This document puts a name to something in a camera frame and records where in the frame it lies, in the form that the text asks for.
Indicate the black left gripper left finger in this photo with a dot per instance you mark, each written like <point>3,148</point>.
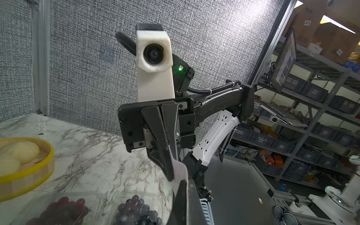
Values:
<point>178,215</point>

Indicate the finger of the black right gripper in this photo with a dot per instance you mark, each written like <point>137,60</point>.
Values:
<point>161,121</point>

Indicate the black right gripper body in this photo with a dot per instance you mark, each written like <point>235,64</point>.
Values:
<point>132,123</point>

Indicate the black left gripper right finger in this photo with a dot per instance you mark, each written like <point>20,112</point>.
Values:
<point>195,214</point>

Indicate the white fruit sticker sheet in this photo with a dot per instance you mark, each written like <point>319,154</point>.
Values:
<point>176,171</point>

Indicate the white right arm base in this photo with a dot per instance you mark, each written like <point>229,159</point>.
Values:
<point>224,124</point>

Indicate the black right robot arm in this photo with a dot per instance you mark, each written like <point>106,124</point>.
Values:
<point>199,122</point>

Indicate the clear box of blueberries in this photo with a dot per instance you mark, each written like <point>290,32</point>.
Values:
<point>138,208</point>

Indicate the clear box green red grapes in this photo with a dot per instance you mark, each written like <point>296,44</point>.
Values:
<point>71,208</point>

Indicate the left steamed bun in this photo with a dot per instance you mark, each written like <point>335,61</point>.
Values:
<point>23,151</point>

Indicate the steamed bun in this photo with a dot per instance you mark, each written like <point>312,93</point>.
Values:
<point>9,165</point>
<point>23,151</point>

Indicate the yellow bamboo steamer basket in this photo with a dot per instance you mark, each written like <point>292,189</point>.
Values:
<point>32,174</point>

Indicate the right steamed bun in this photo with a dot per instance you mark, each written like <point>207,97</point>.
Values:
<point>9,165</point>

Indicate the metal storage shelf rack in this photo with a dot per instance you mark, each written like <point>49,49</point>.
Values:
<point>305,132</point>

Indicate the computer monitor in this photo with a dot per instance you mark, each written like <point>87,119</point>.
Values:
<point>285,61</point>

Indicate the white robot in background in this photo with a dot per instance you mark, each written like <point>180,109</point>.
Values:
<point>342,207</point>

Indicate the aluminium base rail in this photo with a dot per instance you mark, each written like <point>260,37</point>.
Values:
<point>207,210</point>

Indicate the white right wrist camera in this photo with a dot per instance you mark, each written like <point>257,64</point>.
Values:
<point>154,63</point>

